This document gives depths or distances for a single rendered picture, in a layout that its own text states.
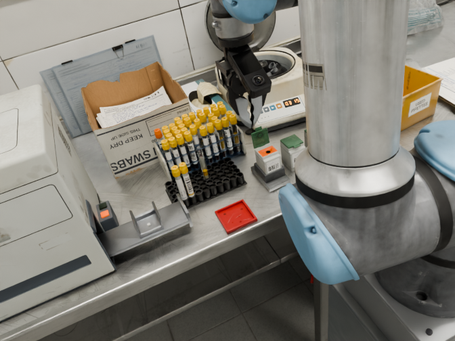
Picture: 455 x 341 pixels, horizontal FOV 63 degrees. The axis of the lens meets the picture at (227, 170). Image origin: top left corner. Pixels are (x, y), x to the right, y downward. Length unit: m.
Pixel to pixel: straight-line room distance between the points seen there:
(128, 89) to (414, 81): 0.80
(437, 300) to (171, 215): 0.49
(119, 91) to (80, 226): 0.60
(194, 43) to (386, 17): 1.01
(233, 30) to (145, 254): 0.47
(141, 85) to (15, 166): 0.66
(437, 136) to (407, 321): 0.25
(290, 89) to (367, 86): 0.72
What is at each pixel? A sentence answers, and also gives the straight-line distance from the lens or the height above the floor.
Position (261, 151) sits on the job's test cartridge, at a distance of 0.82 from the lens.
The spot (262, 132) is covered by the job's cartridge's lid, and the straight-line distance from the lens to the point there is 0.83.
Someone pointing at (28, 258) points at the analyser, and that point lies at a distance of 0.72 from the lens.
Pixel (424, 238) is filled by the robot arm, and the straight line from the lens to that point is 0.43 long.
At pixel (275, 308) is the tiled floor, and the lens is 1.67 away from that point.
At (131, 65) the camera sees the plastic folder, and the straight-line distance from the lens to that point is 1.22.
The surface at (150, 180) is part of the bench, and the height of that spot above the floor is 0.87.
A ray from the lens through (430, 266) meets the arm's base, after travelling 0.53.
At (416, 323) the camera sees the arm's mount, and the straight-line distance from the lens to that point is 0.58.
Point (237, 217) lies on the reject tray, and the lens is 0.79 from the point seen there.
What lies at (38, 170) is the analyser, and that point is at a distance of 0.62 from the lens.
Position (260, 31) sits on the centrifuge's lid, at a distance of 1.27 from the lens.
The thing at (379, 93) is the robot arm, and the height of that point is 1.29.
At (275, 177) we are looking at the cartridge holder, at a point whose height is 0.89.
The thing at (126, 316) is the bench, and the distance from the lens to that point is 1.48.
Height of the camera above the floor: 1.45
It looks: 39 degrees down
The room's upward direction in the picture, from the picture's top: 12 degrees counter-clockwise
